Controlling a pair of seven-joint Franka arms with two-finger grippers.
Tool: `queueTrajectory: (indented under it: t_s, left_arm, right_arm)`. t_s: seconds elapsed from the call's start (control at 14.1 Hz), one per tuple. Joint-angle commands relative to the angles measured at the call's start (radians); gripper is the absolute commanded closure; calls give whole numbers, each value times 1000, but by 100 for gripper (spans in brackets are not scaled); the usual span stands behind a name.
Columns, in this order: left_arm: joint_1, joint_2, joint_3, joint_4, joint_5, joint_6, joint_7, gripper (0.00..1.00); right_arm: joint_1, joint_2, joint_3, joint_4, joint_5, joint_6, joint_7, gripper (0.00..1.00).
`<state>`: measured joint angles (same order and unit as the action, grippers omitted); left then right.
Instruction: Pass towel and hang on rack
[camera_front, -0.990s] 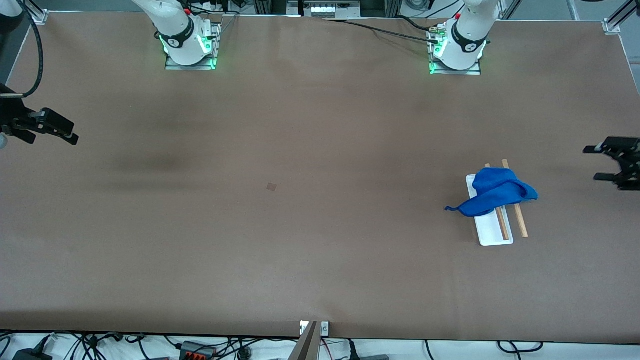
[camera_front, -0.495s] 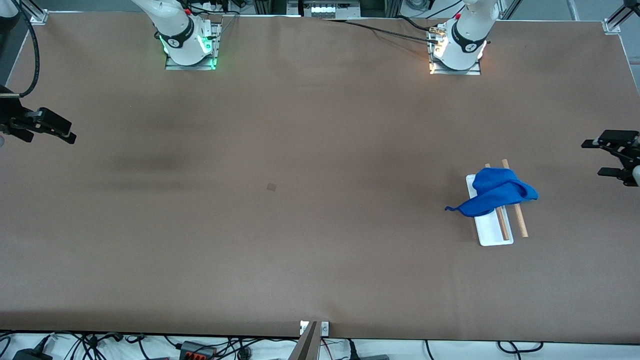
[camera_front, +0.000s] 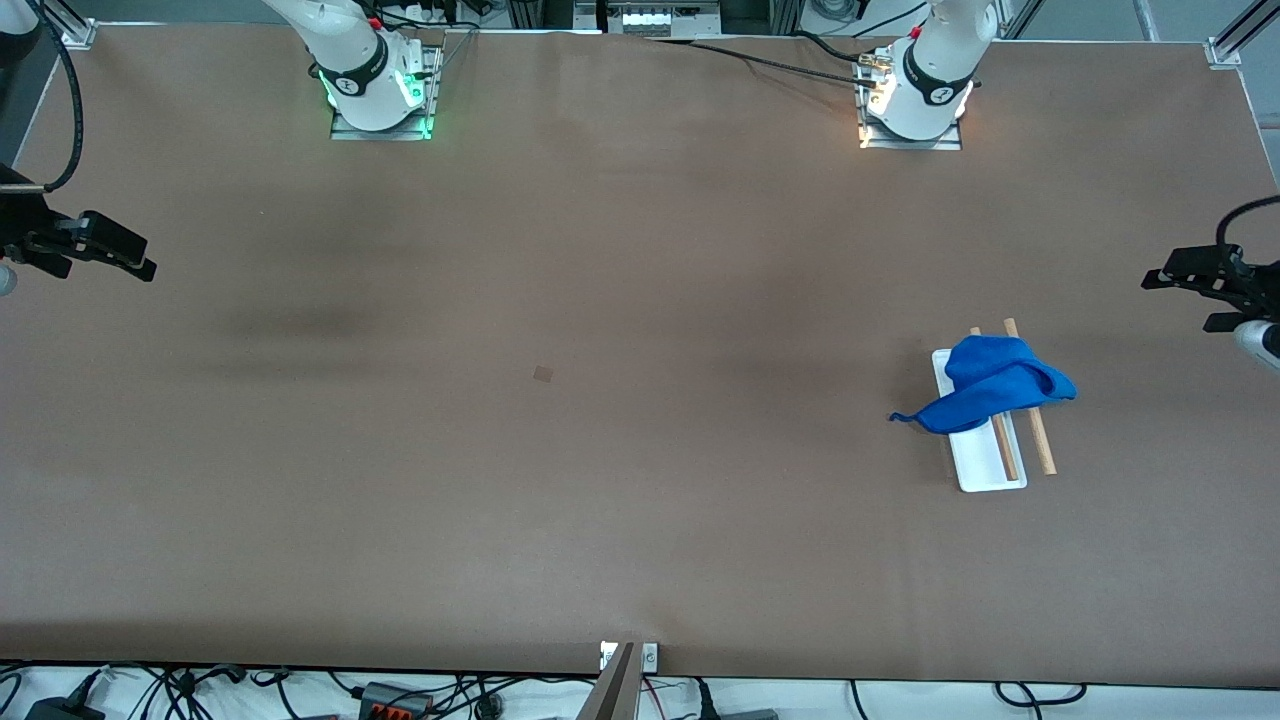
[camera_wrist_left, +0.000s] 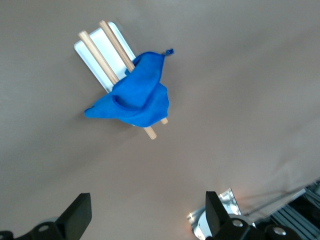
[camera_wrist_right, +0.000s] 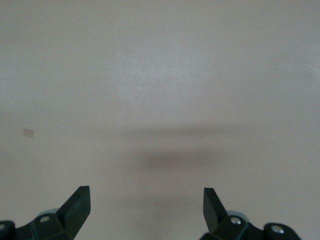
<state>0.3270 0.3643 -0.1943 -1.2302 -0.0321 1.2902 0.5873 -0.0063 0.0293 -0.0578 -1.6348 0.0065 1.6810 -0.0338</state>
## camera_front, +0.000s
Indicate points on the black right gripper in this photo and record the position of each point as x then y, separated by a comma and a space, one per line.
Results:
22, 222

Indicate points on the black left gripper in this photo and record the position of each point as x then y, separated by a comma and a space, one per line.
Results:
1256, 288

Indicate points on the blue towel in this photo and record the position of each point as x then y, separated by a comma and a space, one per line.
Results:
990, 385

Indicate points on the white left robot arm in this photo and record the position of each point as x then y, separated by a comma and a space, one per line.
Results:
935, 60

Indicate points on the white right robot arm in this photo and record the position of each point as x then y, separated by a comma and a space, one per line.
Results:
345, 50

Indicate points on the white towel rack base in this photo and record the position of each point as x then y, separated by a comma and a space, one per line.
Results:
985, 470

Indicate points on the black power adapter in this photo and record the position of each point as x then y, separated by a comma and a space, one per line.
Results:
60, 711

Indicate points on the black orange power strip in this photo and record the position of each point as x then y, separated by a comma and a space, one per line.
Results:
395, 705

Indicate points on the grey socket strip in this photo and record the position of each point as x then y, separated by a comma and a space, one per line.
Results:
660, 18

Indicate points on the aluminium table corner bracket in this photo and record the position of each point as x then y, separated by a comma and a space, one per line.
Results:
1222, 55
75, 32

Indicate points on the aluminium frame bar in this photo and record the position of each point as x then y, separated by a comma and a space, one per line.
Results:
1250, 22

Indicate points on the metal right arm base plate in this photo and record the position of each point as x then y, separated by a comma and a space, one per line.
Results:
345, 130

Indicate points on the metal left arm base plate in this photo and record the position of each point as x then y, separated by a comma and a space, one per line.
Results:
880, 143

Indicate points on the white pole bracket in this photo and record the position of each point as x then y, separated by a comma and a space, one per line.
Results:
650, 657

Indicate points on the grey camera pole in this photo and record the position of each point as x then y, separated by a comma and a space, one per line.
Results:
612, 695

